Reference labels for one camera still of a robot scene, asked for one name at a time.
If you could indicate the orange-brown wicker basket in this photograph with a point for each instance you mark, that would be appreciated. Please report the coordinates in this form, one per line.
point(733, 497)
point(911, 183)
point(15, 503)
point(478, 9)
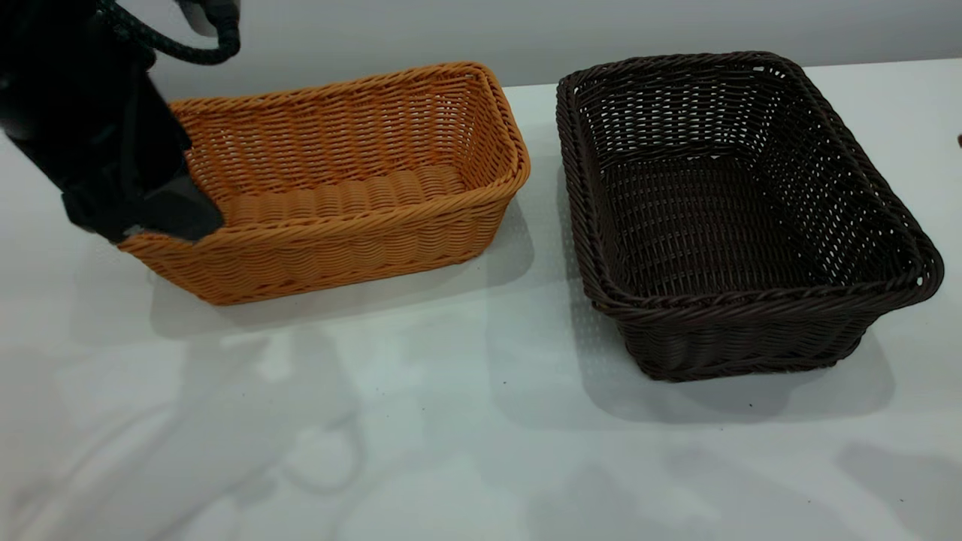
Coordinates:
point(338, 255)

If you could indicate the dark brown wicker basket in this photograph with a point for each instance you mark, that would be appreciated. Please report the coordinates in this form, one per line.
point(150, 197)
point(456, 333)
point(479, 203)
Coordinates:
point(751, 338)

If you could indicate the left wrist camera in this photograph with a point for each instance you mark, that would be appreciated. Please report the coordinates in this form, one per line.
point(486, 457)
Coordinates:
point(197, 19)

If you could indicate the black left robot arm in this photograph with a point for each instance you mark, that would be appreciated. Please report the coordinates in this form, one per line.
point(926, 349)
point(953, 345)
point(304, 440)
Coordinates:
point(45, 30)

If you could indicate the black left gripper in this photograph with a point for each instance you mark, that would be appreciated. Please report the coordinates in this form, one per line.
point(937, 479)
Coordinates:
point(98, 128)

